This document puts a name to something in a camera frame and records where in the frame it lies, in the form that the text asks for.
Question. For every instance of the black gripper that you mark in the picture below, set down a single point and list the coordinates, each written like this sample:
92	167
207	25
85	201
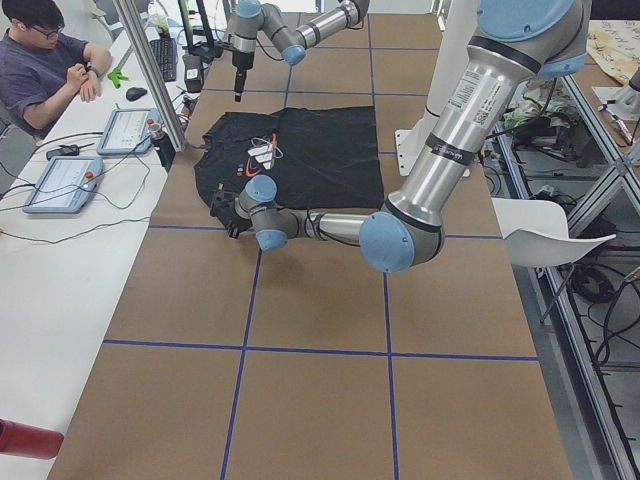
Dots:
233	221
243	60

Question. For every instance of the black graphic t-shirt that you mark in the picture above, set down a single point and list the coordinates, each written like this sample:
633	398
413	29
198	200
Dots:
317	158

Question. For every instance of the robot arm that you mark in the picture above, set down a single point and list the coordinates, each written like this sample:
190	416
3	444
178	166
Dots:
493	47
252	17

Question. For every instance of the black keyboard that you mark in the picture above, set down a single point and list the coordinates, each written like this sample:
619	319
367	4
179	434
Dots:
164	51

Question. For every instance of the black bottle on desk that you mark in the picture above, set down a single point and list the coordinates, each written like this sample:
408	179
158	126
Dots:
162	144

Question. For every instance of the black computer mouse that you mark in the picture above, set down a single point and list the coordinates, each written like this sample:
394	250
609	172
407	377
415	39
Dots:
134	93

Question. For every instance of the far blue teach pendant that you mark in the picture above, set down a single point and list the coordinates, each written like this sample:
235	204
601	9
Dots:
126	131

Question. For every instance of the blue teach pendant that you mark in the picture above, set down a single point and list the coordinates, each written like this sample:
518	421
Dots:
126	131
65	186

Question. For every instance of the green plastic object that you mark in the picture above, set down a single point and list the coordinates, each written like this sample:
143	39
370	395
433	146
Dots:
117	77

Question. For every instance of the near blue teach pendant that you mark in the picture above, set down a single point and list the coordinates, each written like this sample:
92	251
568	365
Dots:
65	186

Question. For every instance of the seated person in grey shirt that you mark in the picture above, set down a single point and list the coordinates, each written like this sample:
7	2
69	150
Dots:
42	68

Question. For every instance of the red cylinder object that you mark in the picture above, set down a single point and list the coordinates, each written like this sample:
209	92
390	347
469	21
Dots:
22	440

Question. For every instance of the white plastic chair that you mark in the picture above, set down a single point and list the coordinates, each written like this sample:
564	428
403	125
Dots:
537	235

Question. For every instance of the aluminium frame post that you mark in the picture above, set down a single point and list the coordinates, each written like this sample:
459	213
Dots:
136	32

